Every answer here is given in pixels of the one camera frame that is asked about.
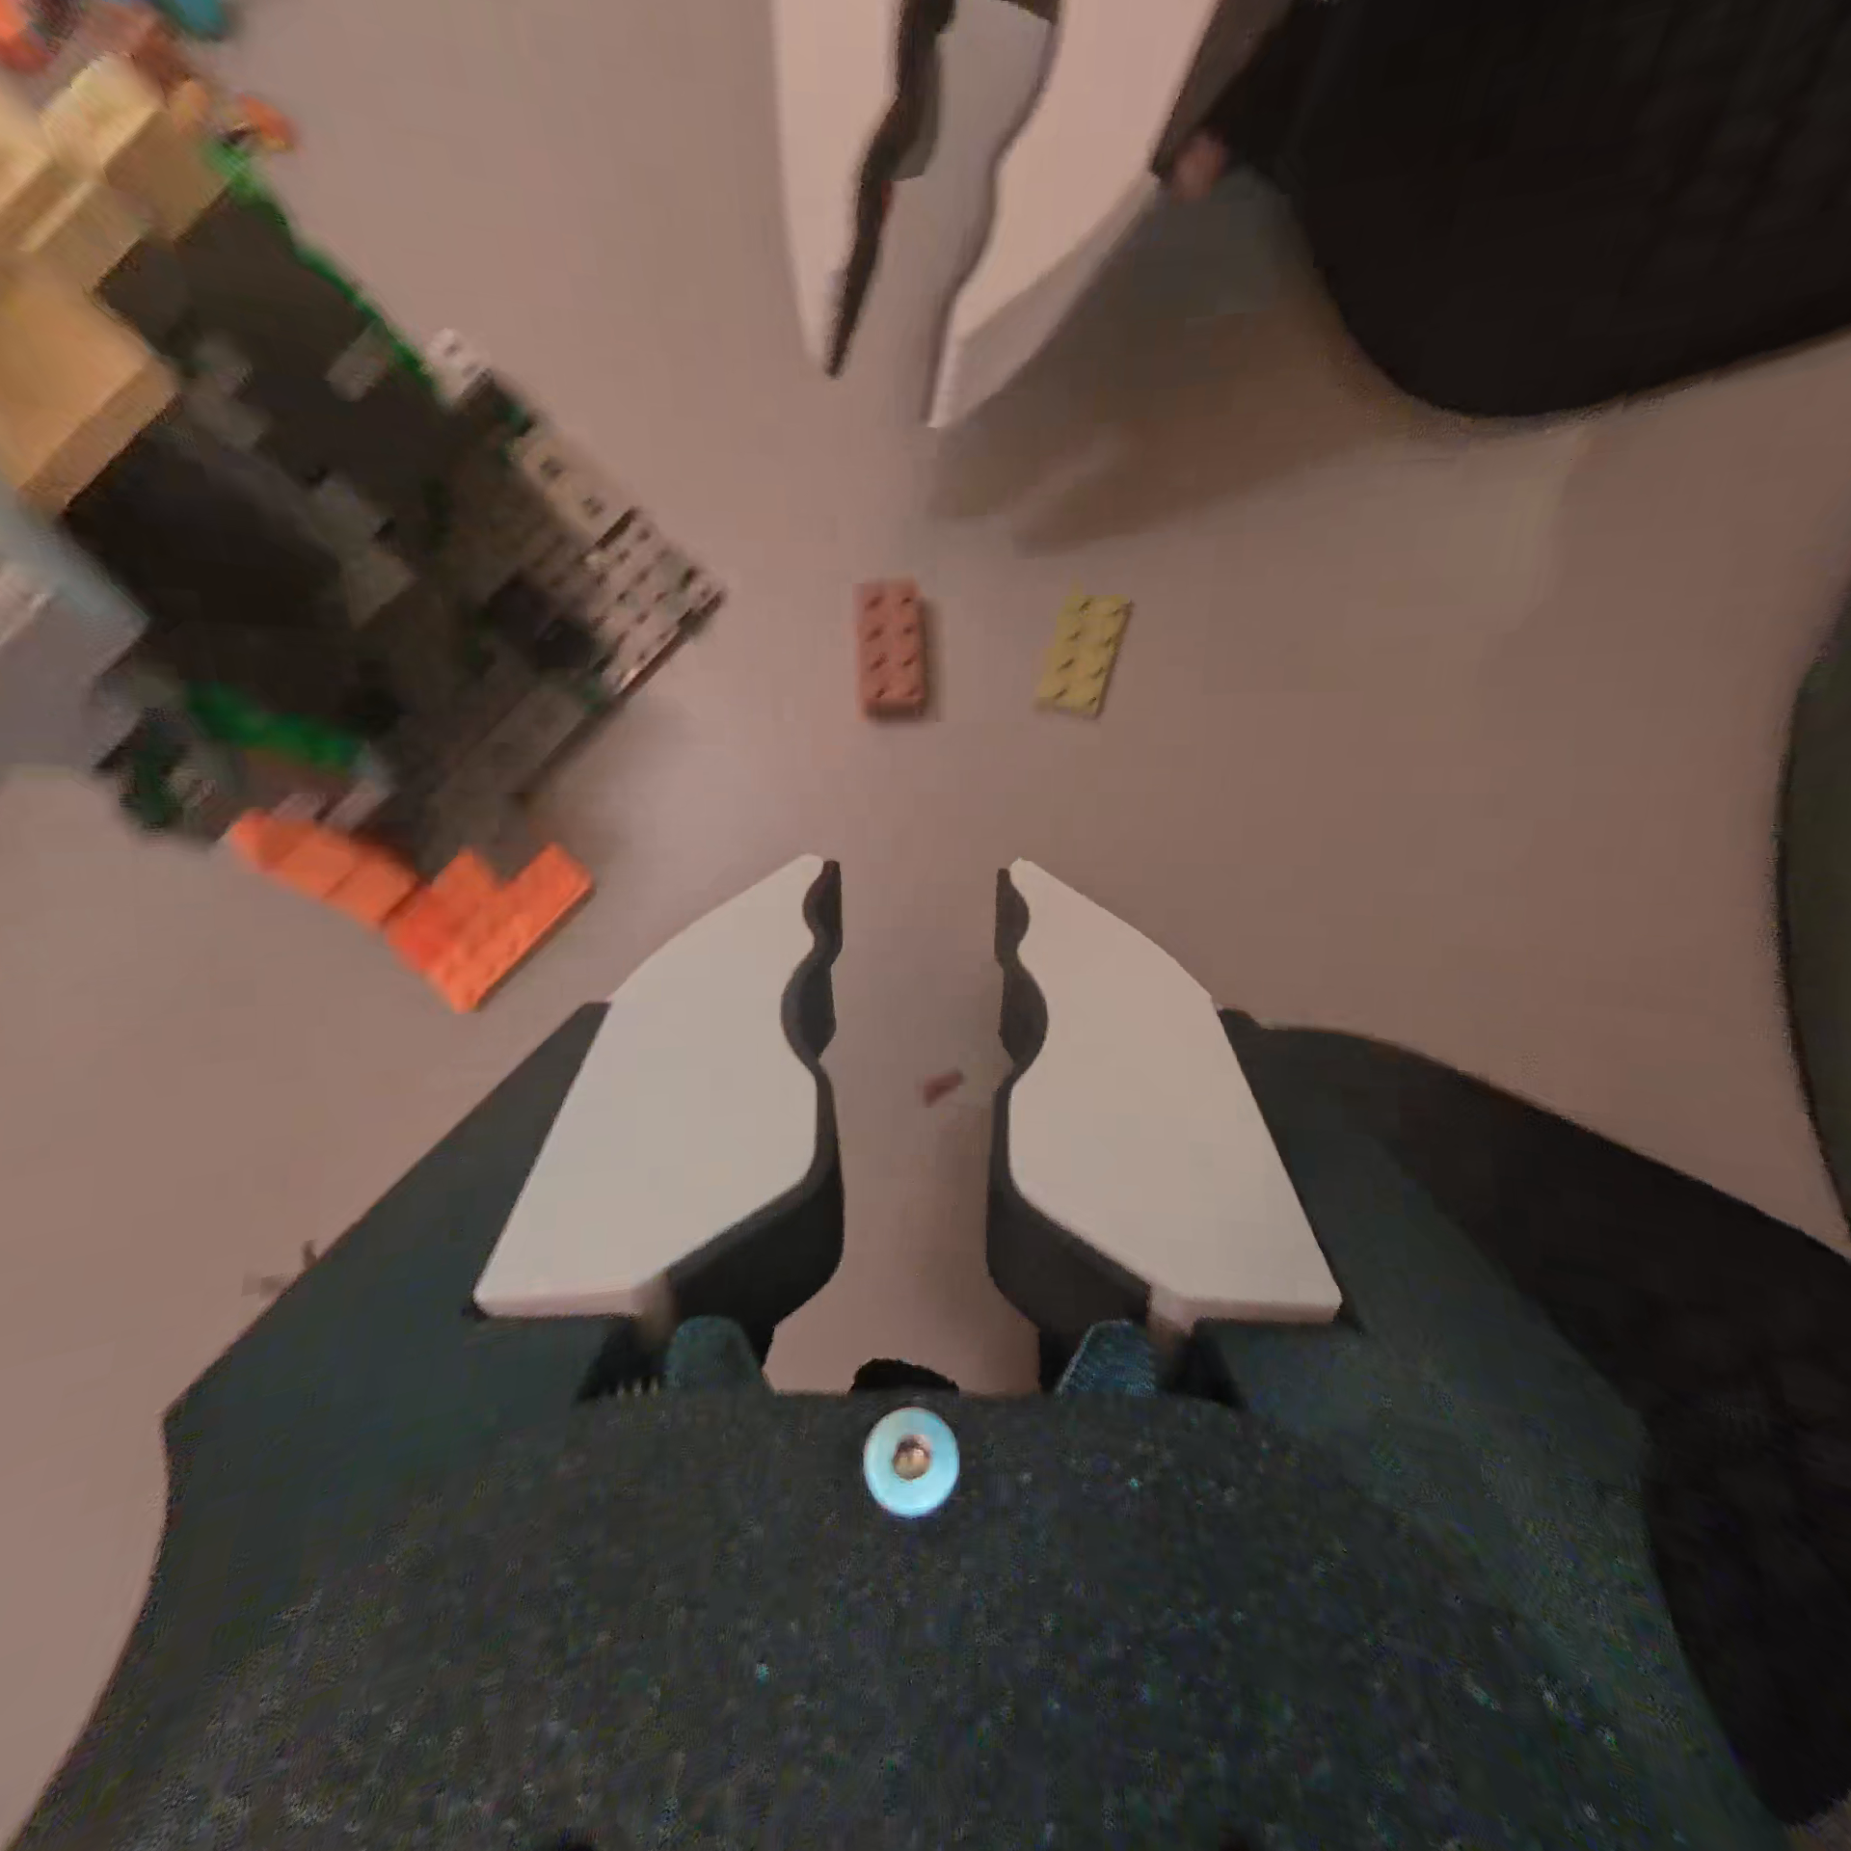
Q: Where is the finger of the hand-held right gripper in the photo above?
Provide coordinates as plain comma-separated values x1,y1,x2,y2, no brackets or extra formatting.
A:
771,0,962,380
925,0,1230,430

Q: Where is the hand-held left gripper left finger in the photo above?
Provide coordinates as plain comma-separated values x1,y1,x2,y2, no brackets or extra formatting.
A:
472,853,849,1366

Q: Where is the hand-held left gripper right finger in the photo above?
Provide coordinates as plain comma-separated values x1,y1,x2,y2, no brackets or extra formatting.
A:
987,855,1341,1366

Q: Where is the olive yellow brick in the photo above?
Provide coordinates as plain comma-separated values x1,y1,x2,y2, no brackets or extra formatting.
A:
1030,586,1136,721

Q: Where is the brown toy brick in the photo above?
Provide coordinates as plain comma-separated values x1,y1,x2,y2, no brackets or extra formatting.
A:
852,579,934,721

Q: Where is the toy brick model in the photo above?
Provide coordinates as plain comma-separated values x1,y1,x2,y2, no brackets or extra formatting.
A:
0,44,726,1014

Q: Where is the grey desk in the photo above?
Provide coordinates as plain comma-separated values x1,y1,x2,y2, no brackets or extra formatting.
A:
0,0,1851,1837

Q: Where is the black mesh office chair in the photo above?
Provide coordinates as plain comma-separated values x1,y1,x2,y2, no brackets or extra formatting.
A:
1230,1012,1851,1826

